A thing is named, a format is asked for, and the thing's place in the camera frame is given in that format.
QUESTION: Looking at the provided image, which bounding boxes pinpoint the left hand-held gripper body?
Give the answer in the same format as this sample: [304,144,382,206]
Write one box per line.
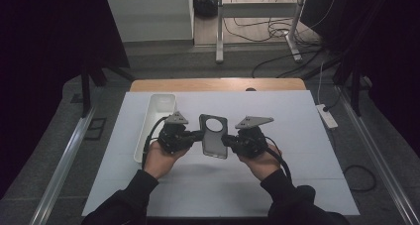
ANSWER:
[157,111,199,155]

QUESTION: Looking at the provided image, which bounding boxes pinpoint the wooden table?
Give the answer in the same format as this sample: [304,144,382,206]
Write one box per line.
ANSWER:
[129,77,307,93]

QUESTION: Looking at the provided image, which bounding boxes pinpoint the aluminium rail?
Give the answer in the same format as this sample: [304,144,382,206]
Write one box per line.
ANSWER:
[30,106,97,225]
[334,85,420,225]

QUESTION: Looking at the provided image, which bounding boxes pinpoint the white power strip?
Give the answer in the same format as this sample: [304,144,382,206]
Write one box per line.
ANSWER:
[315,103,340,131]

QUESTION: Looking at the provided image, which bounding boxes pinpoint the black plug cable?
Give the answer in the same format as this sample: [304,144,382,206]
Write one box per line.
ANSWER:
[322,85,346,113]

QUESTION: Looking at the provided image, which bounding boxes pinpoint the black curtain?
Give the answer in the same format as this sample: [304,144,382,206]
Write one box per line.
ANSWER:
[300,0,420,159]
[0,0,131,199]

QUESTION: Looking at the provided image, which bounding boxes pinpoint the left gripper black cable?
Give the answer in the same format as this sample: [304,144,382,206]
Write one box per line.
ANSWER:
[141,116,170,170]

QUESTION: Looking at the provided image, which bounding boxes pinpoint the white cable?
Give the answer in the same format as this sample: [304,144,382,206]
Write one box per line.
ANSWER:
[316,60,327,106]

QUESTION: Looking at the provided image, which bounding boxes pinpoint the black floor frame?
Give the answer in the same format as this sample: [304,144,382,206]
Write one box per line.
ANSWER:
[83,117,108,141]

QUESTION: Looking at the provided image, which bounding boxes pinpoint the white metal desk frame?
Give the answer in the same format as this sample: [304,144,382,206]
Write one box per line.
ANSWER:
[215,0,310,64]

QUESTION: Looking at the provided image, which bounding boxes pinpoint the person's left hand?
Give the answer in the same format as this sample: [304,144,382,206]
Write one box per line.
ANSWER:
[143,139,191,180]

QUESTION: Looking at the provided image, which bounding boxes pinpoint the black stand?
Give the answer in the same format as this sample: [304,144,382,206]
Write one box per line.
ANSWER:
[332,64,365,117]
[79,63,135,118]

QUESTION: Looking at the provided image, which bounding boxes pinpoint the black cable loop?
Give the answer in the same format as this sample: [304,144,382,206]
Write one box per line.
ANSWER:
[343,165,377,192]

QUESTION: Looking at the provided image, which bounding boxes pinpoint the grey phone case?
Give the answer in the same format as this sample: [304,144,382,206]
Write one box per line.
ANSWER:
[198,113,229,161]

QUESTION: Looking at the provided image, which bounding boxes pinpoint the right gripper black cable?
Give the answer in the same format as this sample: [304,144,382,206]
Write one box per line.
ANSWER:
[263,136,293,183]

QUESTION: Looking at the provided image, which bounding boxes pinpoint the dark object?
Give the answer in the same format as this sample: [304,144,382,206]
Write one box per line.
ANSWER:
[193,0,220,19]

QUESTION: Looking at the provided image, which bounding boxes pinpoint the white cabinet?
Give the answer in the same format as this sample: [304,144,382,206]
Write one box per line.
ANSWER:
[105,0,196,44]

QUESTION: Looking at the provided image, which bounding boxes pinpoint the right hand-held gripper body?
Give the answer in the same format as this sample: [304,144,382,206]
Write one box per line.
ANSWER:
[231,115,275,160]

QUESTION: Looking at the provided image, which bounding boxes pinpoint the white plastic storage box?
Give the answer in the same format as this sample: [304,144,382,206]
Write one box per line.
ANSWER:
[133,93,178,165]

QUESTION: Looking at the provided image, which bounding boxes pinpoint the white board mat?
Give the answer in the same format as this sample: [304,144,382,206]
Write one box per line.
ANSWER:
[81,90,361,218]

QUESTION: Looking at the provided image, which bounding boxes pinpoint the person's right hand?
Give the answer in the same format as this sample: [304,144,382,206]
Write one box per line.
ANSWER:
[237,143,283,182]

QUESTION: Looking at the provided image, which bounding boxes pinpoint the tangled black floor cables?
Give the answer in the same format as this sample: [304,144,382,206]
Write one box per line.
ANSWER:
[222,0,331,79]

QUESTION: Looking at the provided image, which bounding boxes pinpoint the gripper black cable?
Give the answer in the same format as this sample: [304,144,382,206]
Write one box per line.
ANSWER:
[141,116,170,170]
[263,136,293,183]

